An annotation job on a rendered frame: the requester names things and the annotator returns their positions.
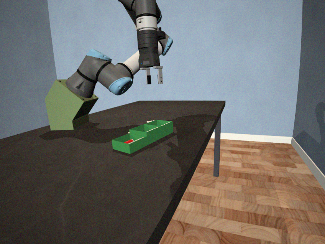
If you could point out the green rack of bins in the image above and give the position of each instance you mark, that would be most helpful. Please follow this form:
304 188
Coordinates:
143 135

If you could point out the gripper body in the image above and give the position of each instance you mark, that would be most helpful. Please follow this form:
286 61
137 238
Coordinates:
148 37

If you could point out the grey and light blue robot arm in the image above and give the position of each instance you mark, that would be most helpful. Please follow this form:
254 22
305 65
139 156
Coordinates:
97 66

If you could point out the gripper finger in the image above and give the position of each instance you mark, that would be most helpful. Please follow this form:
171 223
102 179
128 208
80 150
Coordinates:
160 74
148 76

